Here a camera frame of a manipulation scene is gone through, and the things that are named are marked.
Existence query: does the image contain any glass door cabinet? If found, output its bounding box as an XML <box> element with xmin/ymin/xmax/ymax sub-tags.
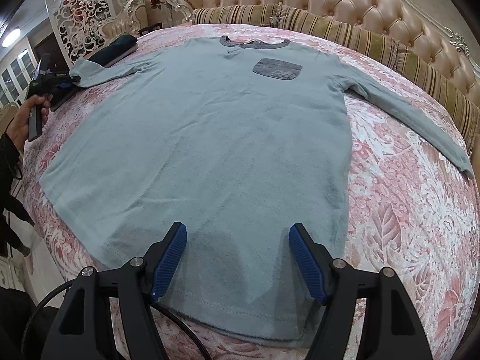
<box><xmin>0</xmin><ymin>39</ymin><xmax>38</xmax><ymax>106</ymax></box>

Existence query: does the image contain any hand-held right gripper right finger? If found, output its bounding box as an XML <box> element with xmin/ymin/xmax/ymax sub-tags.
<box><xmin>288</xmin><ymin>223</ymin><xmax>438</xmax><ymax>360</ymax></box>

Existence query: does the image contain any oblong ceiling lamp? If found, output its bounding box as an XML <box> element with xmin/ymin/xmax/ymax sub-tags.
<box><xmin>1</xmin><ymin>26</ymin><xmax>20</xmax><ymax>48</ymax></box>

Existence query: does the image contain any person's left forearm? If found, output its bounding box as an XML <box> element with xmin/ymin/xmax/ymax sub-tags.
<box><xmin>0</xmin><ymin>131</ymin><xmax>24</xmax><ymax>182</ymax></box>

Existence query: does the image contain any person's left hand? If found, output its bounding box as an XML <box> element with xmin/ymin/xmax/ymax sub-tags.
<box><xmin>12</xmin><ymin>95</ymin><xmax>54</xmax><ymax>142</ymax></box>

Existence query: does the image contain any dark blue folded garment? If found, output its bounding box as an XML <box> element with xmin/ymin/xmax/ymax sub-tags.
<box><xmin>88</xmin><ymin>34</ymin><xmax>138</xmax><ymax>69</ymax></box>

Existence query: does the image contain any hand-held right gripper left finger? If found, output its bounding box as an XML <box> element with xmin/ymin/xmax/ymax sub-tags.
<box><xmin>40</xmin><ymin>222</ymin><xmax>188</xmax><ymax>360</ymax></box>

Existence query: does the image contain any pink carved armchair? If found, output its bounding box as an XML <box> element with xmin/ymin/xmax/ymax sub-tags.
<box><xmin>99</xmin><ymin>0</ymin><xmax>147</xmax><ymax>40</ymax></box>

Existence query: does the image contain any light blue long-sleeve shirt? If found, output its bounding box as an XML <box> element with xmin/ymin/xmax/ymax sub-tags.
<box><xmin>39</xmin><ymin>35</ymin><xmax>475</xmax><ymax>347</ymax></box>

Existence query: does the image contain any white lattice screen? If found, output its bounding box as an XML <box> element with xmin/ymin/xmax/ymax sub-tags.
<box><xmin>47</xmin><ymin>0</ymin><xmax>113</xmax><ymax>64</ymax></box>

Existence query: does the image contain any pink floral blanket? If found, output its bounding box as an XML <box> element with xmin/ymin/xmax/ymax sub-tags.
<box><xmin>22</xmin><ymin>22</ymin><xmax>480</xmax><ymax>360</ymax></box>

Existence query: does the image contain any person's leg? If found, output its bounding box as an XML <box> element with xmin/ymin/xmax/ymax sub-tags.
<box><xmin>0</xmin><ymin>191</ymin><xmax>36</xmax><ymax>259</ymax></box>

